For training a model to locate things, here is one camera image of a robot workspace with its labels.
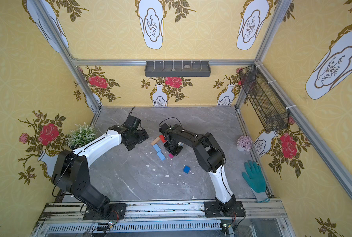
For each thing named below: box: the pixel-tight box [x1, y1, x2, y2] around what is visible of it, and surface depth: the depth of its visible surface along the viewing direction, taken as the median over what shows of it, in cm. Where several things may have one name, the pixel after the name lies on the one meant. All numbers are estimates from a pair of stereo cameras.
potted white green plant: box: [65, 121, 97, 151], surface depth 83 cm
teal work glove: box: [241, 159, 271, 203], surface depth 87 cm
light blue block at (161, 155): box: [156, 150, 166, 161], surface depth 94 cm
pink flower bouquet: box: [236, 135, 253, 153], surface depth 92 cm
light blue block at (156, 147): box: [152, 143, 162, 153], surface depth 98 cm
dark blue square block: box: [182, 165, 191, 174], surface depth 90 cm
